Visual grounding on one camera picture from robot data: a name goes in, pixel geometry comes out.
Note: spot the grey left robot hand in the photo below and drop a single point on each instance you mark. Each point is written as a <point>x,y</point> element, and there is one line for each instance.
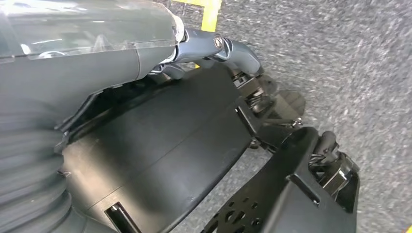
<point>80,67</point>

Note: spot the yellow floor tape square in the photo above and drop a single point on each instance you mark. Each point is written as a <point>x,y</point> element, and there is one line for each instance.
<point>211,19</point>

